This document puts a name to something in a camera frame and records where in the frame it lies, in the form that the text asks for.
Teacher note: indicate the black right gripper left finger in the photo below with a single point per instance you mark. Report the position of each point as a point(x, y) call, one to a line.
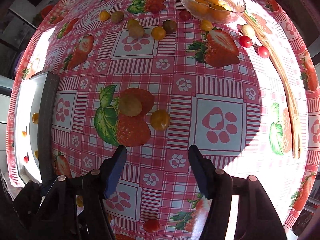
point(71, 208)

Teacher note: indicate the yellow tomato below bowl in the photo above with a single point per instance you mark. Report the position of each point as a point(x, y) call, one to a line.
point(206, 25)

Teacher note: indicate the yellow tomato far middle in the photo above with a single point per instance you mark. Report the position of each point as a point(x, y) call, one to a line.
point(132, 22)

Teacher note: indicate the yellow-orange tomato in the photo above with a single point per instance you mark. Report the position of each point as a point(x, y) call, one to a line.
point(160, 120)

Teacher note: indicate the wooden stick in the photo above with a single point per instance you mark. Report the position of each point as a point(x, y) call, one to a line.
point(283, 81)

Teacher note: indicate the yellow tomato far left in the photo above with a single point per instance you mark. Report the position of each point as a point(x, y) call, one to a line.
point(104, 15)

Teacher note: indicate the red cherry tomato right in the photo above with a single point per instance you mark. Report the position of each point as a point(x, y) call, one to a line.
point(263, 52)

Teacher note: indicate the dark brown tomato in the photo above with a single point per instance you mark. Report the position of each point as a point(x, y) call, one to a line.
point(169, 26)

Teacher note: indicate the tan fruit by stick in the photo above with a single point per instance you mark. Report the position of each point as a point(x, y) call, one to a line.
point(247, 30)

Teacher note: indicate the red cherry tomato near bowl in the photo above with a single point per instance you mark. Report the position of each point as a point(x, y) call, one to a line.
point(184, 15)

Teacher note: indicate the brown-green round fruit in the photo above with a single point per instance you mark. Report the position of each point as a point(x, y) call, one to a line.
point(130, 106)

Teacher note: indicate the red cherry tomato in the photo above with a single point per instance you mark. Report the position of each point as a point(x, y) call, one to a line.
point(184, 15)
point(263, 52)
point(245, 41)
point(151, 226)

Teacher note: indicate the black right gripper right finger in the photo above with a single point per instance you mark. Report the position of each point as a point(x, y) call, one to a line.
point(257, 217)

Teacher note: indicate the orange-yellow tomato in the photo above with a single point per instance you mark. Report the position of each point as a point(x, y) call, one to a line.
point(35, 118)

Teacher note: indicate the tan round fruit far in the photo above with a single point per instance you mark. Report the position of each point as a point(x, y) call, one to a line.
point(136, 31)

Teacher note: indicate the white rectangular tray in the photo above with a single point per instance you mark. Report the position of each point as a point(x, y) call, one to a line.
point(36, 95)

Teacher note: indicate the pink strawberry patterned tablecloth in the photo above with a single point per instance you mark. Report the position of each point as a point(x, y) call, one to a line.
point(220, 96)

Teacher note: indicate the brownish green fruit far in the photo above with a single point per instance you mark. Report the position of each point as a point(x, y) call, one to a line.
point(117, 16)

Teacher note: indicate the clear glass fruit bowl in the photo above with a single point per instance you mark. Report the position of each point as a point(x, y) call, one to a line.
point(215, 11)

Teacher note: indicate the orange tomato far middle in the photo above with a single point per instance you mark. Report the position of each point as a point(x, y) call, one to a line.
point(158, 33)

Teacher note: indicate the red cherry tomato bottom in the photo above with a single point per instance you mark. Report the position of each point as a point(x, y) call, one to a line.
point(151, 226)

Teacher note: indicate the red cherry tomato by stick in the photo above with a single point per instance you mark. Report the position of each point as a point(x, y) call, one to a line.
point(245, 41)

